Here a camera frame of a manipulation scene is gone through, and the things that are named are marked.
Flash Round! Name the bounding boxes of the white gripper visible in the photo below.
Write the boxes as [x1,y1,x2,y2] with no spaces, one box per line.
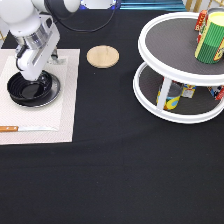
[16,18,60,81]

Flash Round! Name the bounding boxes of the black bowl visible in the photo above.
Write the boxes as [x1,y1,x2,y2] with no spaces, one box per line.
[7,71,52,101]

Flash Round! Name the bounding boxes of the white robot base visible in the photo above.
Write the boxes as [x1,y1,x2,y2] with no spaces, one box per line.
[80,0,117,9]

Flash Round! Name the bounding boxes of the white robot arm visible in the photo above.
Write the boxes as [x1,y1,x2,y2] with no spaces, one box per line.
[0,0,80,81]

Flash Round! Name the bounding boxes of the silver metal plate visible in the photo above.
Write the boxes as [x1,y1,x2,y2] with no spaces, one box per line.
[11,73,61,107]

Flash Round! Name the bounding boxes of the white two-tier lazy Susan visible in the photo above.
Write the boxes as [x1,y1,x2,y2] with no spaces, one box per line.
[133,12,224,124]

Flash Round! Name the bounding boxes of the round wooden coaster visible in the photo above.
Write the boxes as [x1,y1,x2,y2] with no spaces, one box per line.
[86,45,119,68]

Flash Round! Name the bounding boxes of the beige placemat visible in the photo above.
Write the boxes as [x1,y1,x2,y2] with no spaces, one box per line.
[0,49,80,145]

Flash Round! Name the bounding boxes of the black tablecloth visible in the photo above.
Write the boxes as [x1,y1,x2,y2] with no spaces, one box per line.
[0,10,224,224]

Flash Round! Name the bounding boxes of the blue white box lower tier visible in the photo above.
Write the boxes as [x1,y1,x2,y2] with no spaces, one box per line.
[181,84,196,98]

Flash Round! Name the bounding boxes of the red box upper tier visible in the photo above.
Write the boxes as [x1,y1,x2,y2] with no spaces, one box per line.
[194,10,207,41]

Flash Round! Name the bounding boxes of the yellow green can upper tier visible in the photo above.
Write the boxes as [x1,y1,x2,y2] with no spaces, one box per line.
[195,11,224,64]

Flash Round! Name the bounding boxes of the red butter box lower tier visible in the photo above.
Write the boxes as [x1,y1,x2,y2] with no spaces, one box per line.
[208,85,224,100]

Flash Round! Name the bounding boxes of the wooden handled fork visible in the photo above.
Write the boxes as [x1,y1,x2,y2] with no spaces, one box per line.
[49,58,66,65]

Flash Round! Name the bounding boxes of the wooden handled knife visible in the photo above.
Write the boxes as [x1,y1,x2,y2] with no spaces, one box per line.
[0,126,57,132]

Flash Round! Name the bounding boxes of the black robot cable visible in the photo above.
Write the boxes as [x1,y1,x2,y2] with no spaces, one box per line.
[44,0,121,34]

